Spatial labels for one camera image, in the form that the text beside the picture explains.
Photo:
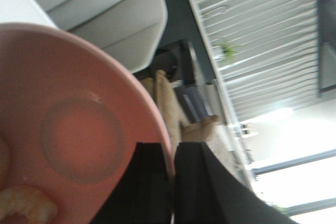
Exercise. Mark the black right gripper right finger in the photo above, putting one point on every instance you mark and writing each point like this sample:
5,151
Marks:
206,192

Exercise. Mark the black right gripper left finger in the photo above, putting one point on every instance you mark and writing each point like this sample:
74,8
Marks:
143,193

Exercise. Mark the pink plastic bowl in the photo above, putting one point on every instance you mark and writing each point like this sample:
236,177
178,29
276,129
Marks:
72,116

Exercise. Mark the beige cushion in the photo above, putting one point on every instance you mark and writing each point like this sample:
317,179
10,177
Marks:
179,128

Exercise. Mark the small green potted plant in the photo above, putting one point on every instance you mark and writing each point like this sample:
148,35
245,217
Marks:
228,51

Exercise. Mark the dark grey counter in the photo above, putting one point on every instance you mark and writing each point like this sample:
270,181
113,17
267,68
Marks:
181,24

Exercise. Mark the right grey upholstered chair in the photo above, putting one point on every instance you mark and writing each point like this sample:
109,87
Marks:
127,30

